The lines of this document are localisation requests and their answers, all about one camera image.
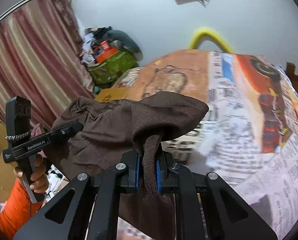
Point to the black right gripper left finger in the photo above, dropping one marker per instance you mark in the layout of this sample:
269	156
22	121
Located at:
87	207

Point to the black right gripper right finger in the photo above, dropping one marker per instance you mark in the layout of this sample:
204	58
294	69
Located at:
206	207

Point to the dark brown cloth garment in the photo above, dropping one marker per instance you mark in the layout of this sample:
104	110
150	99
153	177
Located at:
113	128

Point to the orange sleeve left forearm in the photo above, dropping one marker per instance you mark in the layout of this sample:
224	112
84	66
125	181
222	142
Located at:
17	211

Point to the person left hand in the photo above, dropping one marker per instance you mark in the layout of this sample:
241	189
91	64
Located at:
39	179

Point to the newspaper print bed cover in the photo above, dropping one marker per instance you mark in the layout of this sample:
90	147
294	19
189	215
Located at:
249	135

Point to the striped red beige curtain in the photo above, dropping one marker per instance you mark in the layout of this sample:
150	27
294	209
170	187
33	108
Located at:
39	59

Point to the bamboo folding lap table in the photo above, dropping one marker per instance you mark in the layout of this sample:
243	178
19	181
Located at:
115	93

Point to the green storage bag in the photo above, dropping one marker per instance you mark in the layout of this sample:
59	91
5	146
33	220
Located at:
113	67

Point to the orange box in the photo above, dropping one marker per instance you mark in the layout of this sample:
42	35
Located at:
107	51

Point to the grey plush toy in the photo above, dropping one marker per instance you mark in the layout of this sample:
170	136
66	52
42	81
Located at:
127	42

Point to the yellow curved foam tube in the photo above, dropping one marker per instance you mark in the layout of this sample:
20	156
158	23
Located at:
206	34

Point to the wooden bed post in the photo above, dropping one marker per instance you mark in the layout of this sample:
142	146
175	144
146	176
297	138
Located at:
290	69

